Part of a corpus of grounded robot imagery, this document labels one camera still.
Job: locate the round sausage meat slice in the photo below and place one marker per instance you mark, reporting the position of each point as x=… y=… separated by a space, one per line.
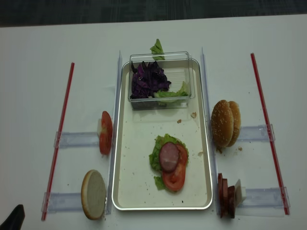
x=169 y=157

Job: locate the lettuce inside container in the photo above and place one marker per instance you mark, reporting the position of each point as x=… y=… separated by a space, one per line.
x=182 y=92

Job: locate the lettuce on sandwich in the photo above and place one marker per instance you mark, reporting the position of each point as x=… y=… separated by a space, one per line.
x=154 y=157

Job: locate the standing tomato slices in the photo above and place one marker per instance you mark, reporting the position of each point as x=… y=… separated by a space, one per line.
x=105 y=133

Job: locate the loose lettuce leaf behind container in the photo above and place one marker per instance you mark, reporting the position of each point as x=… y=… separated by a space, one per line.
x=157 y=49

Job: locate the tomato slice on sandwich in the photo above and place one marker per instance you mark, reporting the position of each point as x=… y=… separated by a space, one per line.
x=174 y=181

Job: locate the stacked sausage slices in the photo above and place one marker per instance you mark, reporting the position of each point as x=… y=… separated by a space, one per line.
x=226 y=195

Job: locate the clear plastic container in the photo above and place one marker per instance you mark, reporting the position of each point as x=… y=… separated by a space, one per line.
x=177 y=67

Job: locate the purple cabbage pieces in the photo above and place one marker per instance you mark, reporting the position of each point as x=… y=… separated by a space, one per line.
x=147 y=79

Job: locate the sesame bun top left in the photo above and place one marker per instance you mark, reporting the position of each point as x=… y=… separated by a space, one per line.
x=222 y=123

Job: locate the sesame bun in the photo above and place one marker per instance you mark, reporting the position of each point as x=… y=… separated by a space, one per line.
x=222 y=123
x=237 y=122

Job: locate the metal baking tray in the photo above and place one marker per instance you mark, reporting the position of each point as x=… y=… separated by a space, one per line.
x=133 y=184

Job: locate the sesame bun top right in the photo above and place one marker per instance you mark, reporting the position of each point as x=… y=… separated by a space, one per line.
x=237 y=122

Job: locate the clear pusher track upper left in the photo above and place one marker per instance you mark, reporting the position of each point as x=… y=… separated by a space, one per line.
x=76 y=139

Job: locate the clear pusher track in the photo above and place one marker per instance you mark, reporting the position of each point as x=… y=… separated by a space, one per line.
x=256 y=133
x=76 y=139
x=258 y=202
x=61 y=202

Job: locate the standing bun bottom half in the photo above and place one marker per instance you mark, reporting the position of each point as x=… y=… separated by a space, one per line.
x=93 y=195

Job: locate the clear pusher track upper right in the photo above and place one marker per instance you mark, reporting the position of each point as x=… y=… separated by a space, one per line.
x=256 y=133

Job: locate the left red strip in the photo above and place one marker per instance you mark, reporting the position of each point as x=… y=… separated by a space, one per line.
x=56 y=148

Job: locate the red strip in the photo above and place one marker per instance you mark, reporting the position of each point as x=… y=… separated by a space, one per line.
x=56 y=148
x=272 y=143

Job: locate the clear pusher track lower left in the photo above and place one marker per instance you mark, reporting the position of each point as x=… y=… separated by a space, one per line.
x=61 y=202

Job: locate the clear pusher track lower right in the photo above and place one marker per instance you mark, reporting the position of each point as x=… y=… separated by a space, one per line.
x=258 y=202

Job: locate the right red strip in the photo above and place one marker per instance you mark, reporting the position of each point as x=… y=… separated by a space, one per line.
x=272 y=143

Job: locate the black object bottom left corner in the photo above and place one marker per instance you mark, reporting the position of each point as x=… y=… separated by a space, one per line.
x=15 y=220

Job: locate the clear rail left of tray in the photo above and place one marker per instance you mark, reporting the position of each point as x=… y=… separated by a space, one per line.
x=108 y=206

